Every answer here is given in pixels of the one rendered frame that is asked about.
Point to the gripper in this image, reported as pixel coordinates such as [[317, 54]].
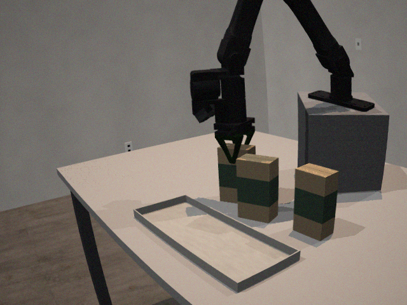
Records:
[[238, 124]]

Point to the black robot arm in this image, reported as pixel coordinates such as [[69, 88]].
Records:
[[234, 51]]

